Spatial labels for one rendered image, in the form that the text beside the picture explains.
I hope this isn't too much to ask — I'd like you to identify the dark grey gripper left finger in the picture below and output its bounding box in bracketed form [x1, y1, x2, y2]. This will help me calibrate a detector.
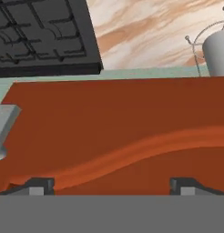
[0, 177, 56, 197]

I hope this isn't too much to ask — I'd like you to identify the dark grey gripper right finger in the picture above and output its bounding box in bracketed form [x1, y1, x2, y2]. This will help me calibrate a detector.
[168, 177, 224, 197]

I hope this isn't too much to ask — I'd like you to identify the red-brown wooden cupboard front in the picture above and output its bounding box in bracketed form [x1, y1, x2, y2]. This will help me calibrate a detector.
[0, 76, 224, 197]

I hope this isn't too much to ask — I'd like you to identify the grey cylindrical pot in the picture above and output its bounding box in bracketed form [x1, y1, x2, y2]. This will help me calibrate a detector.
[201, 29, 224, 77]

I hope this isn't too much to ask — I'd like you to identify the grey metal cupboard handle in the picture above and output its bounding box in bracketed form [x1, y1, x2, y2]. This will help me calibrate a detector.
[0, 104, 22, 161]

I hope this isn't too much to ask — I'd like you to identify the grey wire stand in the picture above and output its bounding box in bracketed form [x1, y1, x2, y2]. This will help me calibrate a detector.
[184, 5, 224, 76]

